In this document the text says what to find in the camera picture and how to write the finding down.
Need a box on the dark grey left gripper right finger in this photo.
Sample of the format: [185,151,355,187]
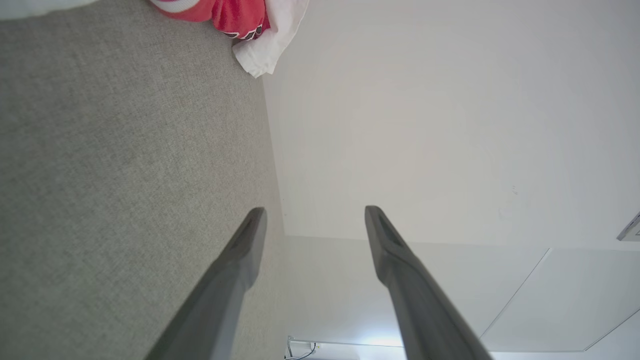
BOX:
[364,205,495,360]

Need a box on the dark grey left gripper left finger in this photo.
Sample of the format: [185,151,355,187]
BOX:
[144,207,268,360]

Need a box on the red white basketball jersey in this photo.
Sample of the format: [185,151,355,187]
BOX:
[147,0,311,79]

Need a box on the grey fabric sofa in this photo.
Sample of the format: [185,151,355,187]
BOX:
[0,0,288,360]

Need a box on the thin black wall cable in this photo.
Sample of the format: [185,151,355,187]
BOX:
[284,336,318,360]

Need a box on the grey wall fixture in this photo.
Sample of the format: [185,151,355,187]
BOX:
[616,211,640,242]

